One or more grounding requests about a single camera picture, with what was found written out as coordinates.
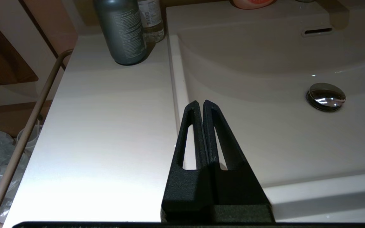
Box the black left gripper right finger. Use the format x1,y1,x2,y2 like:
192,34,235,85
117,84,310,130
203,100,275,223

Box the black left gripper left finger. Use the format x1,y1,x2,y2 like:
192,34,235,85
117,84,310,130
161,101,216,223

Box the white sink basin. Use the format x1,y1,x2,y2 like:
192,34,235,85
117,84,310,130
167,0,365,190

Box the chrome sink drain stopper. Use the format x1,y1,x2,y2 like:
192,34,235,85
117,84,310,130
306,83,347,112

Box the white plastic cup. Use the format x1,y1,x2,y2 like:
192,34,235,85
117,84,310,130
17,124,43,153

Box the beige towel bar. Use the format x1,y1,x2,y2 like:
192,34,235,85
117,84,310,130
0,49,74,228

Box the dark green pump bottle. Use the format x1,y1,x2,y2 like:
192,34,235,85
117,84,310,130
93,0,147,66

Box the clear bottle white label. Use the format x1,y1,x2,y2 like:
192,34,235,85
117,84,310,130
137,0,165,43

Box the pink soap pump bottle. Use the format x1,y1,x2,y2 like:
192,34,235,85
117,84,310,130
229,0,277,10

